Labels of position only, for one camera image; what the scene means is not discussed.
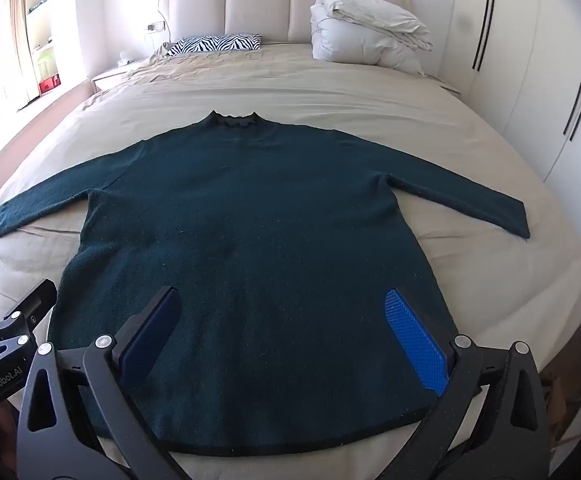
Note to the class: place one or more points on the beige padded headboard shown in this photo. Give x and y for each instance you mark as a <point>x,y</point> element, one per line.
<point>255,5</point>

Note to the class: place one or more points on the white shelf unit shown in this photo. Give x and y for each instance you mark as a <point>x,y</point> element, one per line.
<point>50,15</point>

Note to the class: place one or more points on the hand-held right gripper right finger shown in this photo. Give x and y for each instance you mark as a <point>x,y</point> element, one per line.
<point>415,345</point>

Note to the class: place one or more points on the wall socket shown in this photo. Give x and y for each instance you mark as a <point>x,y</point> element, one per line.
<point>154,26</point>

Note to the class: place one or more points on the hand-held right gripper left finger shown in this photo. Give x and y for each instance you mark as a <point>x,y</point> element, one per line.
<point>153,332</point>

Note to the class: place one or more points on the white wardrobe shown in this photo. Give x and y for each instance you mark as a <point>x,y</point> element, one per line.
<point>520,60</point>

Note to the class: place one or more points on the green plastic container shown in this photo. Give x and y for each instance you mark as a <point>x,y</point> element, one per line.
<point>45,62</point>

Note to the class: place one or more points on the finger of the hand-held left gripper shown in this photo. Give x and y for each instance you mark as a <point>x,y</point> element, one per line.
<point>33,305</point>

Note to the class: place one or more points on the red box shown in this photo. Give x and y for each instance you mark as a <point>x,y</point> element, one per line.
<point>49,84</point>

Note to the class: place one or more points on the beige curtain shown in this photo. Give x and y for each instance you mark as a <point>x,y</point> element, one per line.
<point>18,35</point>

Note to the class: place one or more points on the zebra print pillow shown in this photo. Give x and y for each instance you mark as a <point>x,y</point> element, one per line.
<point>215,44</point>

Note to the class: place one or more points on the white nightstand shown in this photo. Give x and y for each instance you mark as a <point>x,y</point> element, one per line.
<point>110,77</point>

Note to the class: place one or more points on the dark teal sweater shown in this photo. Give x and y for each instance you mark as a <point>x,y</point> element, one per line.
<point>270,235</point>

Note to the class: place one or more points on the bed with beige sheet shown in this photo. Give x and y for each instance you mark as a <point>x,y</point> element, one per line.
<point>320,100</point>

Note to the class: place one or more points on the folded white duvet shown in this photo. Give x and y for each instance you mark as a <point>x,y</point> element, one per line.
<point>360,30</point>

